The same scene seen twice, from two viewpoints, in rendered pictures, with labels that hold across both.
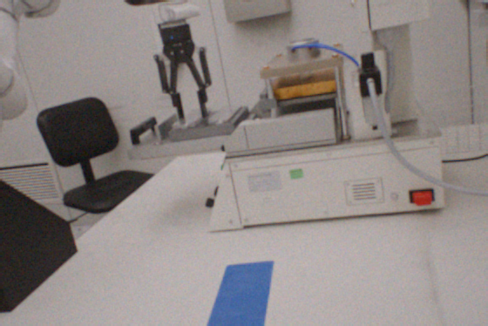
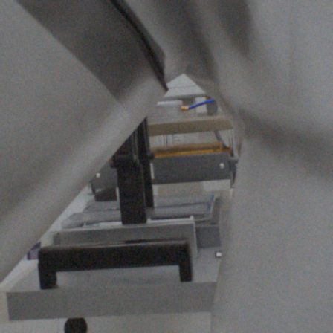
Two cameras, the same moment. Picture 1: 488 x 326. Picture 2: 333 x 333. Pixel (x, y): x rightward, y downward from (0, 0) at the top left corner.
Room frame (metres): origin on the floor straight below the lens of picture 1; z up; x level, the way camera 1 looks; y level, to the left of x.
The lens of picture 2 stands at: (1.32, 0.73, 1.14)
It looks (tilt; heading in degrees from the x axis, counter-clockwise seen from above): 5 degrees down; 263
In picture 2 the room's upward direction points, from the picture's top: 5 degrees counter-clockwise
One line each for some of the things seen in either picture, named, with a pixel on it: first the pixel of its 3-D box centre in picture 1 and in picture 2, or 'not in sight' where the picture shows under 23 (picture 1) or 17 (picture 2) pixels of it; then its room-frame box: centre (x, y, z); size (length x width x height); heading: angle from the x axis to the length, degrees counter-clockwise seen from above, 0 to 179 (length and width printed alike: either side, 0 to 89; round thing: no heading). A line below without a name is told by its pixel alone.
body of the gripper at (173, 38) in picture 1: (178, 44); not in sight; (1.29, 0.10, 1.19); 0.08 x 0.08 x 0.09
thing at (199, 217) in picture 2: (193, 119); (139, 221); (1.29, 0.10, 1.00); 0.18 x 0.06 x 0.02; 166
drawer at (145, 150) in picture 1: (194, 129); (141, 241); (1.29, 0.11, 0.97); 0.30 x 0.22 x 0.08; 76
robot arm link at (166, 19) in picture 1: (176, 12); not in sight; (1.27, 0.09, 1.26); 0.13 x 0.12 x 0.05; 166
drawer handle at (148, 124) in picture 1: (144, 129); (114, 262); (1.33, 0.24, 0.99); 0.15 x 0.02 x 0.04; 166
